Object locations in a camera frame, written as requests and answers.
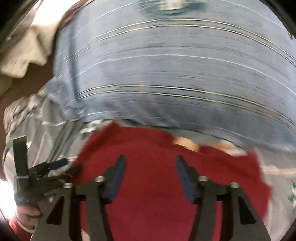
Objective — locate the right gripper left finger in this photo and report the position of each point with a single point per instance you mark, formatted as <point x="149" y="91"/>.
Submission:
<point x="61" y="221"/>

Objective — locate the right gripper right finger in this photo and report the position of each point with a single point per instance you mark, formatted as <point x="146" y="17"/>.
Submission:
<point x="239" y="219"/>

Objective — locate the red small t-shirt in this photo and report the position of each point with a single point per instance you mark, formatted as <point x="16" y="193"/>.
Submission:
<point x="151" y="204"/>

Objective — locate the red sleeved left forearm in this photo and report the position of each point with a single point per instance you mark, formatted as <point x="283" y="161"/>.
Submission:
<point x="22" y="233"/>

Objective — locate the person's left hand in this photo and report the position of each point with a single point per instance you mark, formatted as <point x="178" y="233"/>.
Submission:
<point x="29" y="216"/>

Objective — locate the cream white crumpled cloth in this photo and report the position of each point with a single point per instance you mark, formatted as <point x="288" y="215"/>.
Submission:
<point x="27" y="44"/>

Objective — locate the blue plaid pillow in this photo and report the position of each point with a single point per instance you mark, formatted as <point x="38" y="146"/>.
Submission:
<point x="225" y="68"/>

